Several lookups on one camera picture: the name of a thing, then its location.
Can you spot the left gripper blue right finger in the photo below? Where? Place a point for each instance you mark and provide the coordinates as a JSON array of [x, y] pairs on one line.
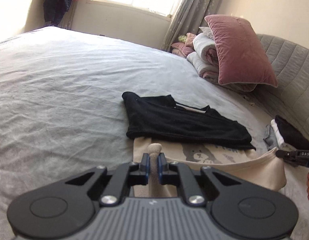
[[183, 178]]

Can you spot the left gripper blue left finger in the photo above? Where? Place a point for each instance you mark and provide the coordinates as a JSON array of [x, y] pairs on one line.
[[123, 178]]

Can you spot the beige black bear sweatshirt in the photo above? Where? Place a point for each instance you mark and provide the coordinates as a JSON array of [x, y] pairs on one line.
[[198, 138]]

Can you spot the folded black garment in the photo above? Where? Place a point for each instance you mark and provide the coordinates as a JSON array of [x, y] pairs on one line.
[[291, 135]]

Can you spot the folded white garment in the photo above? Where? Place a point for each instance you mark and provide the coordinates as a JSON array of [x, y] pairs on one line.
[[279, 137]]

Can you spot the folded grey sweater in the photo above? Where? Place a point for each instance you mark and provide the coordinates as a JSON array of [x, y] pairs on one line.
[[270, 138]]

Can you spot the grey quilted headboard cover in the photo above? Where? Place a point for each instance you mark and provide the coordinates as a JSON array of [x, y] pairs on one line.
[[292, 79]]

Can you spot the pink velvet pillow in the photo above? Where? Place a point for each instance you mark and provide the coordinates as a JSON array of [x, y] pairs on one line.
[[241, 56]]

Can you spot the folded grey pink quilt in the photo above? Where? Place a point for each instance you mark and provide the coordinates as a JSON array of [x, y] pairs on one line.
[[204, 59]]

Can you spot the small pink pillow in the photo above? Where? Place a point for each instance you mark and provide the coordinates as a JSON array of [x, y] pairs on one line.
[[184, 45]]

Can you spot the grey patterned curtain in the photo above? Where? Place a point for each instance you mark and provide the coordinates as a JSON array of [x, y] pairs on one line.
[[188, 17]]

